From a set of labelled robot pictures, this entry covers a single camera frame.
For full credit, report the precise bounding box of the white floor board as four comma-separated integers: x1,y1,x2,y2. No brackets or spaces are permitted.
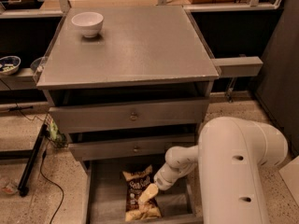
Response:
279,156,299,206

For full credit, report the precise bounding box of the white ceramic bowl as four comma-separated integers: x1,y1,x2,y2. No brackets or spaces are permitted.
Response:
71,12,104,37

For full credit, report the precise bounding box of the brown sea salt chip bag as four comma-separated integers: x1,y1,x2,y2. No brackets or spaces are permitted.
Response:
122,165,162,221

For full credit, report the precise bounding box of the black tripod leg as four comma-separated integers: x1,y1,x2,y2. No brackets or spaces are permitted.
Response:
18,124,47,197

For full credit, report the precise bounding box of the grey drawer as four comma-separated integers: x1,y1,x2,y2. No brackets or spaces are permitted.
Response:
69,133,195,161
50,98,209,133
82,154,204,224

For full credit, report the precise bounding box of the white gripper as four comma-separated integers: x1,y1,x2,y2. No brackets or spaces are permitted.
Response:
138,169,178,204

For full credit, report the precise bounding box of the grey bottom drawer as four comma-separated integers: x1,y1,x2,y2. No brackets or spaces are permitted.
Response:
82,154,204,224

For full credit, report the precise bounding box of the black floor cable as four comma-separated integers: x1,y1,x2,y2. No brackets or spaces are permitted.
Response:
0,77,65,224

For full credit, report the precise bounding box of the green wire basket item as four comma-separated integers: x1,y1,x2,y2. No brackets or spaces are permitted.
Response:
45,114,67,148

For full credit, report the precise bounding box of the grey middle drawer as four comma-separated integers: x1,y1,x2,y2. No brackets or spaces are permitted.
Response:
69,133,195,161

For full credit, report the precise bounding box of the blue patterned bowl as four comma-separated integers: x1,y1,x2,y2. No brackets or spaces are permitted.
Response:
0,56,21,76

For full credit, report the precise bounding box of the grey left shelf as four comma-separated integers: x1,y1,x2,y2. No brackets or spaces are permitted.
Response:
0,68,36,91

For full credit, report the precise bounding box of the grey top drawer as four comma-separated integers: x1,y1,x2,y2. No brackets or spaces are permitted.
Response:
50,98,209,133

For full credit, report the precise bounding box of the grey drawer cabinet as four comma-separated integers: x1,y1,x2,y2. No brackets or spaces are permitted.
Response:
36,5,220,173

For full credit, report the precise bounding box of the crumpled plastic wrapper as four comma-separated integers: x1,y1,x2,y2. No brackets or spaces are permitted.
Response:
0,176,18,195

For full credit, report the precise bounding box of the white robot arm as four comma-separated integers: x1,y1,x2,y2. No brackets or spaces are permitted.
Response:
138,117,288,224

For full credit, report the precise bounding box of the grey side beam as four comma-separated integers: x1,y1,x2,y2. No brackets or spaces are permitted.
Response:
212,57,263,78

